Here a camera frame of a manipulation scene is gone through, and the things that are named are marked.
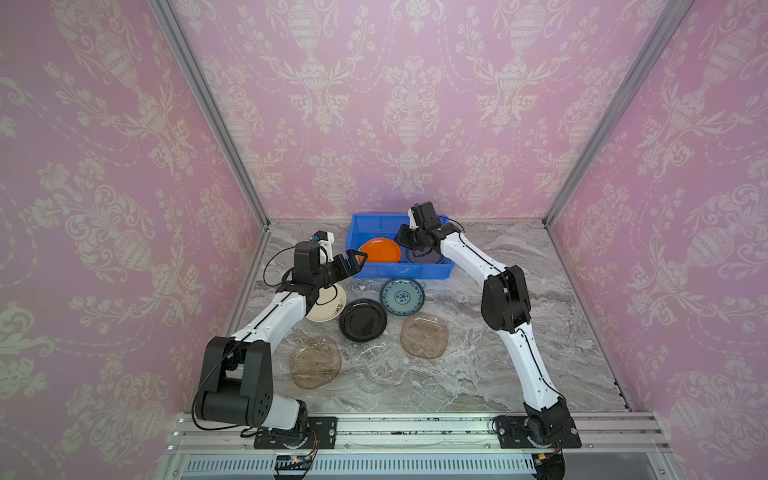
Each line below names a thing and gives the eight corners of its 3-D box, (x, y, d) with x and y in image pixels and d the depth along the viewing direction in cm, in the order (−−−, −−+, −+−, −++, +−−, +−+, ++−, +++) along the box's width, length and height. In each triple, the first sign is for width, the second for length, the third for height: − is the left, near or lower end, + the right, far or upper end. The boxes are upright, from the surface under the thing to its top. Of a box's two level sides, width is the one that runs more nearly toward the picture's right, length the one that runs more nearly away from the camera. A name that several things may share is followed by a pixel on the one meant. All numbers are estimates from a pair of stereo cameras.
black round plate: (338, 341, 91) (337, 337, 89) (343, 302, 100) (342, 298, 98) (387, 341, 91) (387, 337, 89) (387, 302, 100) (387, 298, 98)
